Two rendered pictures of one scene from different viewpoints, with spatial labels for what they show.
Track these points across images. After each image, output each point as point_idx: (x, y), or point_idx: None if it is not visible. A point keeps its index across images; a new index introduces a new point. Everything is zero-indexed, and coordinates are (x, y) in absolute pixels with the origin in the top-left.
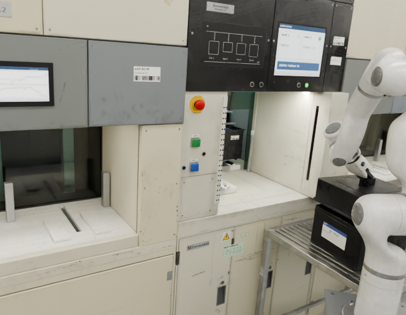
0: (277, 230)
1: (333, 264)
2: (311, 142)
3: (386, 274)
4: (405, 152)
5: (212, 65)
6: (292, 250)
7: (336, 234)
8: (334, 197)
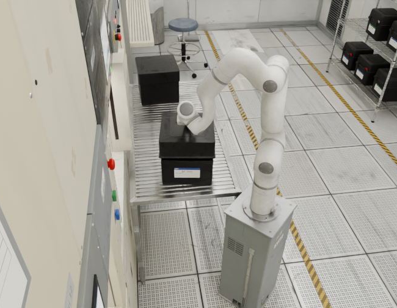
0: (137, 195)
1: (198, 190)
2: (112, 109)
3: (276, 185)
4: (281, 121)
5: (102, 120)
6: (165, 201)
7: (190, 170)
8: (182, 150)
